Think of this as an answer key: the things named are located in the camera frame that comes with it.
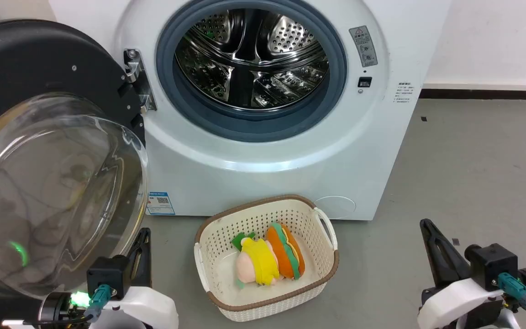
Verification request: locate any white front-load washing machine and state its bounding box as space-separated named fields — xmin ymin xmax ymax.
xmin=47 ymin=0 xmax=452 ymax=222

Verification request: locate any orange hamburger plush toy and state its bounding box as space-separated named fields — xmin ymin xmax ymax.
xmin=266 ymin=222 xmax=306 ymax=281

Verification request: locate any black round glass washer door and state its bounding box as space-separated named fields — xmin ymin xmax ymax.
xmin=0 ymin=19 xmax=150 ymax=329

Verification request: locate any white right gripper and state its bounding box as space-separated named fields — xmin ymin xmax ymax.
xmin=417 ymin=218 xmax=506 ymax=329

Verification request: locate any pink doll in yellow clothes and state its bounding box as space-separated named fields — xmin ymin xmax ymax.
xmin=231 ymin=232 xmax=284 ymax=289

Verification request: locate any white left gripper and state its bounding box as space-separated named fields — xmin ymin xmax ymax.
xmin=90 ymin=227 xmax=179 ymax=329

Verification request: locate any cream perforated plastic laundry basket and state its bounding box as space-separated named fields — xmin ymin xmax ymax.
xmin=194 ymin=195 xmax=340 ymax=323

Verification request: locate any teal-plug left gripper cable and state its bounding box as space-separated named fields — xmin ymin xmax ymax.
xmin=26 ymin=284 xmax=112 ymax=327

